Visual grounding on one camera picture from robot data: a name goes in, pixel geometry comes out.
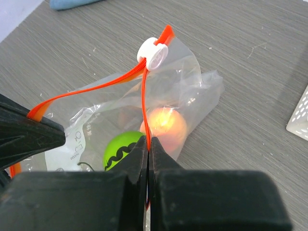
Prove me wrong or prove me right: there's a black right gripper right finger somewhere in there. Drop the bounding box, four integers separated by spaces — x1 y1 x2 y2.
149 138 293 231

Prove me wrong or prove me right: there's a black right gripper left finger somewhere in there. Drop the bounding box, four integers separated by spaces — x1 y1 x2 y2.
0 137 147 231

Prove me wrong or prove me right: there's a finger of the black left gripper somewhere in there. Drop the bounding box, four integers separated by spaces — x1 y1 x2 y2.
0 95 65 170

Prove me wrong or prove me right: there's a green toy fruit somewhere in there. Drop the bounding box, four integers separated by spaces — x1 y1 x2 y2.
103 131 144 171

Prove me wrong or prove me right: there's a pink toy peach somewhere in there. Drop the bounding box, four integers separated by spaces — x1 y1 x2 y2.
147 107 187 157

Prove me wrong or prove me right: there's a clear zip bag orange zipper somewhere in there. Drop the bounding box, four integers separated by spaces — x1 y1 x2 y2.
9 26 224 176

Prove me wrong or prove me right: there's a blue folded cloth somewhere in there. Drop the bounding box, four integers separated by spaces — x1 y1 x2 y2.
50 0 102 11

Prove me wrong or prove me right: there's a white perforated plastic basket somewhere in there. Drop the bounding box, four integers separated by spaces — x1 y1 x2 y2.
286 87 308 141

